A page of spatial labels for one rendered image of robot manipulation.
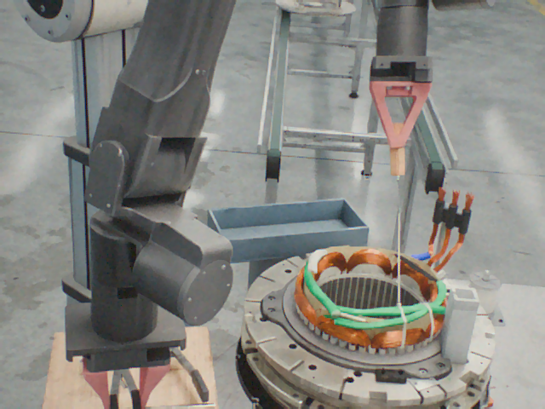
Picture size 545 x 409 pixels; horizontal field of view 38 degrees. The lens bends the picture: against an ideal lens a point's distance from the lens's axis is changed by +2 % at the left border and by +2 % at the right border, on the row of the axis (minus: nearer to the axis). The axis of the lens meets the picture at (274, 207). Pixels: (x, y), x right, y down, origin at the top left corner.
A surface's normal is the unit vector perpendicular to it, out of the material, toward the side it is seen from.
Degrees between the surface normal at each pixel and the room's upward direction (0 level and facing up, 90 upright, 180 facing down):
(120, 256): 91
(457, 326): 90
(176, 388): 0
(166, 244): 75
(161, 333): 2
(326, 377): 0
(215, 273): 92
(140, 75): 62
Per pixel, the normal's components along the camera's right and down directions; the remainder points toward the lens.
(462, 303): -0.04, 0.46
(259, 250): 0.29, 0.46
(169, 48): -0.51, 0.03
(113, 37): 0.78, 0.34
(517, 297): 0.07, -0.88
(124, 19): 0.62, 0.76
